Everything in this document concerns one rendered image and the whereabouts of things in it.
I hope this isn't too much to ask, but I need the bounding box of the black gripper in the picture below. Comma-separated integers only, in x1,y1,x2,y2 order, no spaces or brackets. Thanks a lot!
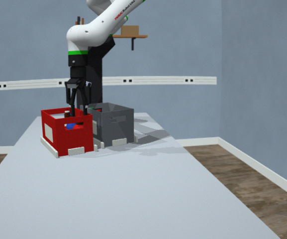
65,67,92,117

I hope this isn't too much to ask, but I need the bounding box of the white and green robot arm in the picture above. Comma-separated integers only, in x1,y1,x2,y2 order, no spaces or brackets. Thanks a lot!
67,0,145,67

